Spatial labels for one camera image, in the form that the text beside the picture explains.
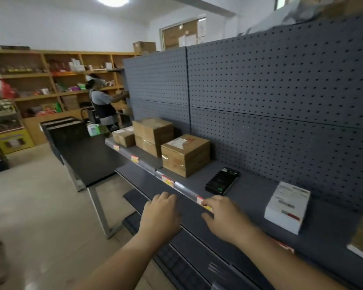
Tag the person's right hand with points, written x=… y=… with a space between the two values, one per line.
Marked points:
x=230 y=221

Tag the person's left hand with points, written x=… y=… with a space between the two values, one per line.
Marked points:
x=158 y=217

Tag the person's right thumb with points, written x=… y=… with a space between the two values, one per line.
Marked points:
x=207 y=219

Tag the person's left fingers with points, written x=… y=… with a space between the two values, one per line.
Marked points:
x=165 y=197

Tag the person's right forearm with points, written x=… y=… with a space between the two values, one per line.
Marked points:
x=284 y=265

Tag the person's left forearm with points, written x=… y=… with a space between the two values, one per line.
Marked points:
x=127 y=262

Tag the black handheld scanner device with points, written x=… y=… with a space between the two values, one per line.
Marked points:
x=221 y=181

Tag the cardboard box with white label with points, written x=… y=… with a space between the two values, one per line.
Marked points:
x=185 y=155

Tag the plain taped cardboard box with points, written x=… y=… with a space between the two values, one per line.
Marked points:
x=152 y=129
x=148 y=147

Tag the small cardboard box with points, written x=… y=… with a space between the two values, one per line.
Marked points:
x=124 y=137

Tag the white labelled box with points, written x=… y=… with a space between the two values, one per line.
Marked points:
x=287 y=206

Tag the dark grey metal table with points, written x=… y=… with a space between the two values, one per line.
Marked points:
x=92 y=160

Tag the red white price tag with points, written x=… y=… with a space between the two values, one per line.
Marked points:
x=286 y=247

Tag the green white packet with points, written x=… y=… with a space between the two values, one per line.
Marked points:
x=93 y=129

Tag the stack of dark shelf panels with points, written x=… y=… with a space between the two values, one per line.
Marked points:
x=63 y=129

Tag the grey pegboard shelf unit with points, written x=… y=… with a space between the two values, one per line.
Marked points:
x=275 y=93

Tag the cardboard box on wooden shelving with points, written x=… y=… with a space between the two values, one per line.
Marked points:
x=144 y=47

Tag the yellow printed box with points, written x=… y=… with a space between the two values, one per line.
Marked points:
x=14 y=141

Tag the window covered with cardboard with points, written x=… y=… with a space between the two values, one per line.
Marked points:
x=181 y=34

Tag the metal rack with goods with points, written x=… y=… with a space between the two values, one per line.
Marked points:
x=1 y=117

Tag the red plastic bag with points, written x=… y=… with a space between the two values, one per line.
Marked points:
x=7 y=90

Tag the round ceiling light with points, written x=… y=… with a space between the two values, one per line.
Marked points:
x=112 y=1

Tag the grey plastic wrap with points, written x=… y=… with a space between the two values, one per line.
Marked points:
x=284 y=19

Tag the large cardboard box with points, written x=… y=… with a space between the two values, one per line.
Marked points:
x=348 y=5

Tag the wooden wall shelving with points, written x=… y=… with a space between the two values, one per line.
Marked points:
x=33 y=84

